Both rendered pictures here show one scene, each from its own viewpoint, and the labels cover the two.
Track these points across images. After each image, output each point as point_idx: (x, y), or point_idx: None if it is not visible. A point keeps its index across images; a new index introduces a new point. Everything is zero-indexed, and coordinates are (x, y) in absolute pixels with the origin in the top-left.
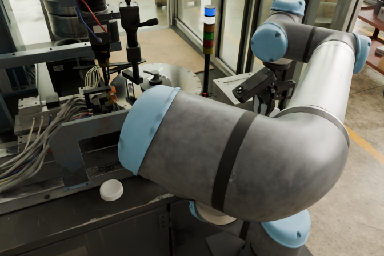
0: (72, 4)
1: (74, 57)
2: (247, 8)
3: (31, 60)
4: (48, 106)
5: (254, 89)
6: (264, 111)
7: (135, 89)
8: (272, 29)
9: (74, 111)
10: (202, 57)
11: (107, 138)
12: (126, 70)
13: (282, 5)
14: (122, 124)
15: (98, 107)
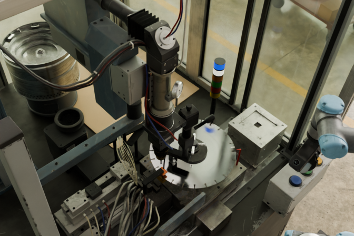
0: (125, 112)
1: (106, 144)
2: (243, 46)
3: (73, 163)
4: (94, 198)
5: (307, 160)
6: (308, 167)
7: (178, 161)
8: (340, 143)
9: (140, 203)
10: (180, 76)
11: (162, 212)
12: (169, 148)
13: (332, 110)
14: (197, 207)
15: (150, 188)
